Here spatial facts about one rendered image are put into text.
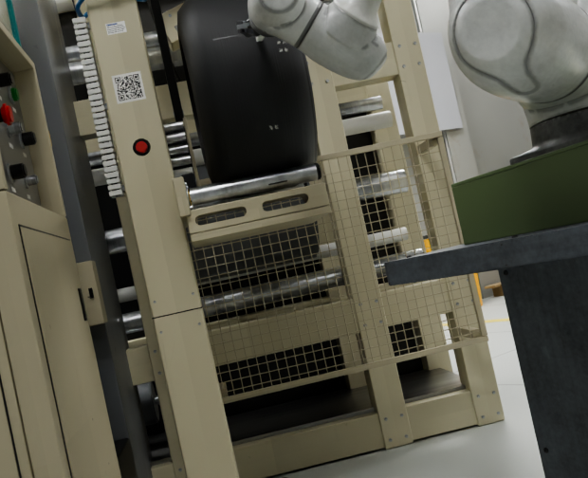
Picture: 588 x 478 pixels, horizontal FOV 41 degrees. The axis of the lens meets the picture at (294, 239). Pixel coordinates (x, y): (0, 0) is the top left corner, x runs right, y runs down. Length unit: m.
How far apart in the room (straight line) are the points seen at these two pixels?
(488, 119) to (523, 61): 7.06
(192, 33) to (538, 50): 1.12
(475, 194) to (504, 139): 6.93
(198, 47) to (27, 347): 0.92
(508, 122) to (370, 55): 6.82
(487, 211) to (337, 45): 0.47
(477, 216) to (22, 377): 0.78
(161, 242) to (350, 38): 0.80
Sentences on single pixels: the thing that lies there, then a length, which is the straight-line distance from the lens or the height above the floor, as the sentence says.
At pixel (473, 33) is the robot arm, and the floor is 0.92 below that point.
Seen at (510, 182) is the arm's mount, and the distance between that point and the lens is 1.24.
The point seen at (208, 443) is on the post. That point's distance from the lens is 2.09.
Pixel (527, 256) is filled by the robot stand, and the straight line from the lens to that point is 1.10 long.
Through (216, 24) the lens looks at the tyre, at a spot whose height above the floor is 1.29.
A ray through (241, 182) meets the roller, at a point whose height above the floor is 0.91.
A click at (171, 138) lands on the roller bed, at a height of 1.14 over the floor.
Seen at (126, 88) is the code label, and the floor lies 1.22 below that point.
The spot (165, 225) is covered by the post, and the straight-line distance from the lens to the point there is 2.05.
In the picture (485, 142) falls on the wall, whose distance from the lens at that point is 7.99.
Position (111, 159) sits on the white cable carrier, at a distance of 2.12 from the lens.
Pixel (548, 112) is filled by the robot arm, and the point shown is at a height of 0.82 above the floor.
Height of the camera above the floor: 0.68
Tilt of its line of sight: 2 degrees up
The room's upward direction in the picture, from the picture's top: 12 degrees counter-clockwise
